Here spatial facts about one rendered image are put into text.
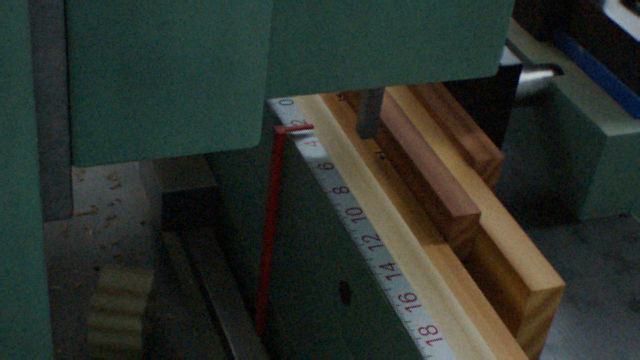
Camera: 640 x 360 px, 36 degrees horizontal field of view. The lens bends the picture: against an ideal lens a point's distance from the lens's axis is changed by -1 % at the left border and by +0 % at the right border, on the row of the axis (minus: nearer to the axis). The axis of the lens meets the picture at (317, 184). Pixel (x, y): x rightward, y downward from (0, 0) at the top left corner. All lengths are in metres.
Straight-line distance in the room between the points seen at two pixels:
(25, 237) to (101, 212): 0.34
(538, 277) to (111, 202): 0.35
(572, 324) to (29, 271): 0.27
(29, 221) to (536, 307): 0.23
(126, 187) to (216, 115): 0.33
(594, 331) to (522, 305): 0.07
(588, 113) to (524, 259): 0.13
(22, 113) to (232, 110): 0.10
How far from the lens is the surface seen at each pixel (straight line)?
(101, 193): 0.72
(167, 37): 0.38
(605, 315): 0.53
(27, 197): 0.36
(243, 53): 0.39
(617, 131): 0.56
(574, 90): 0.59
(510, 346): 0.44
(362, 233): 0.45
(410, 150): 0.51
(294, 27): 0.43
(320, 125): 0.53
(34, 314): 0.39
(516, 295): 0.47
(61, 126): 0.38
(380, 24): 0.45
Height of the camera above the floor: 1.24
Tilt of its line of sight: 36 degrees down
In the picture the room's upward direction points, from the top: 8 degrees clockwise
